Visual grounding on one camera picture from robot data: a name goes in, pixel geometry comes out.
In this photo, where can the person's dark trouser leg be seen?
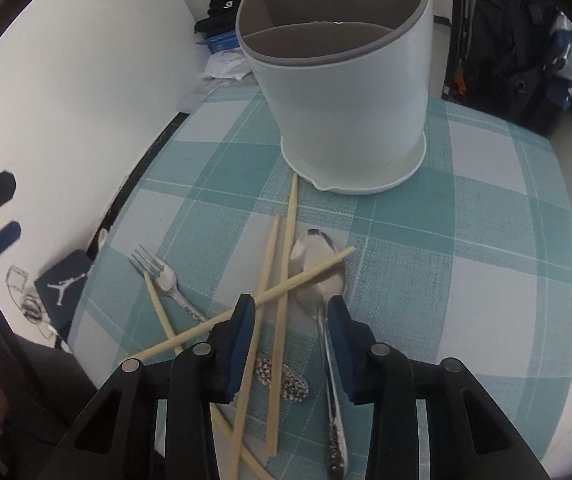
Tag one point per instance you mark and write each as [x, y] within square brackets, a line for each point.
[40, 410]

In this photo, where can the blue cardboard box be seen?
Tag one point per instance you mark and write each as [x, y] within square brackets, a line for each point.
[223, 42]

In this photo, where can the metal spoon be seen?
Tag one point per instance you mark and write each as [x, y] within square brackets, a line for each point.
[311, 250]

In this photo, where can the wooden chopstick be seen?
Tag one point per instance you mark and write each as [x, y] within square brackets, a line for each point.
[160, 310]
[318, 268]

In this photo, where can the metal fork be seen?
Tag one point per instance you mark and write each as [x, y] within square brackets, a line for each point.
[165, 280]

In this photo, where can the white patterned plastic bag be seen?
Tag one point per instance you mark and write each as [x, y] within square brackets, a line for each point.
[23, 292]

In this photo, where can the navy shoe box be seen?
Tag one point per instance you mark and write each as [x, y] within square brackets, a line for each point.
[60, 295]

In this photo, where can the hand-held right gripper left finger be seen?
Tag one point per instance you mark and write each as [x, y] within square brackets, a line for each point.
[243, 345]

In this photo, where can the black pole with orange clip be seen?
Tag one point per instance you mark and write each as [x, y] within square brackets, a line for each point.
[458, 60]

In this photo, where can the white utensil holder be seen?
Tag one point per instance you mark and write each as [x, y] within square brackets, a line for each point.
[346, 110]

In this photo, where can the black clothing heap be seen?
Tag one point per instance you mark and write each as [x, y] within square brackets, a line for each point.
[220, 12]

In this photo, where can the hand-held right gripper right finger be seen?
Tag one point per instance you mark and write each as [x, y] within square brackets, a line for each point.
[341, 345]

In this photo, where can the black hanging jacket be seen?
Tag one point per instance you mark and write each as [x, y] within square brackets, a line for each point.
[511, 35]

